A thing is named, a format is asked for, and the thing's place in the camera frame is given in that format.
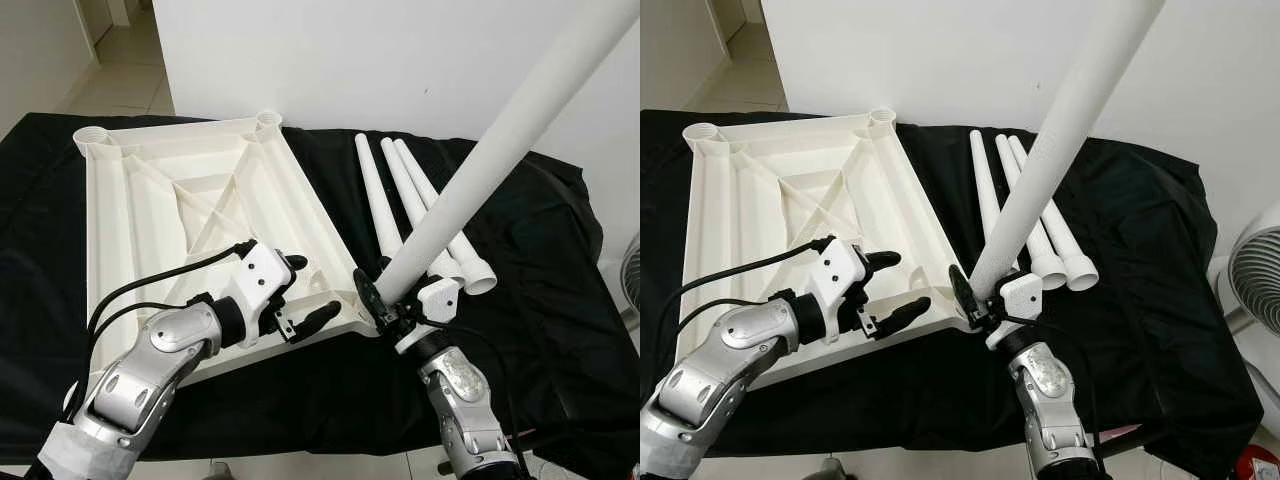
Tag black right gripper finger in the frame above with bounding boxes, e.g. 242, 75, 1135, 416
947, 263, 978, 319
352, 266, 388, 323

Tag white plastic table top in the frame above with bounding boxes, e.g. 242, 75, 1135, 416
72, 108, 389, 391
682, 105, 976, 393

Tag white plastic table leg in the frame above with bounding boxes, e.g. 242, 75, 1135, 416
966, 0, 1167, 303
1007, 135, 1101, 294
993, 133, 1069, 293
378, 137, 468, 283
376, 0, 641, 306
967, 130, 1006, 251
354, 133, 406, 261
392, 138, 499, 297

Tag black table cloth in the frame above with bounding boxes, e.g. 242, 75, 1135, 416
0, 112, 641, 471
640, 110, 1266, 479

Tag white round floor fan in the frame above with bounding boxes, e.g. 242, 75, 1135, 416
1205, 200, 1280, 383
620, 235, 641, 301

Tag red round device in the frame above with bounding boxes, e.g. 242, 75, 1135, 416
1238, 445, 1280, 480

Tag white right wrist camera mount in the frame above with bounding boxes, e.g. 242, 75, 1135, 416
983, 270, 1048, 351
393, 273, 463, 353

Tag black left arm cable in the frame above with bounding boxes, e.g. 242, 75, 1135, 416
85, 240, 251, 346
676, 236, 836, 346

